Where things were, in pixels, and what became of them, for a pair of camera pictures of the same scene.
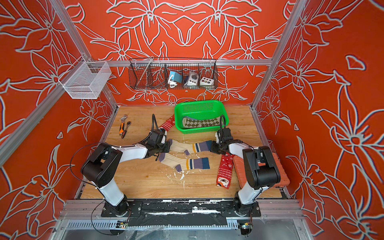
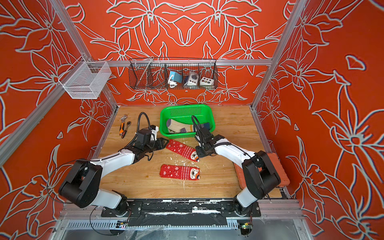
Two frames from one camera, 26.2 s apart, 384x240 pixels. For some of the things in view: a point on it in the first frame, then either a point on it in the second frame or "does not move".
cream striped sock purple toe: x=189 y=148 to x=176 y=126
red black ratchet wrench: x=128 y=123 does not move
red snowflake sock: x=169 y=124 to x=182 y=149
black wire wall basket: x=173 y=74 does not move
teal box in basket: x=176 y=76 does not move
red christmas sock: x=225 y=171 to x=179 y=172
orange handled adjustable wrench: x=122 y=125 does not move
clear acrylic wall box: x=85 y=80 does not move
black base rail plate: x=182 y=213 does not move
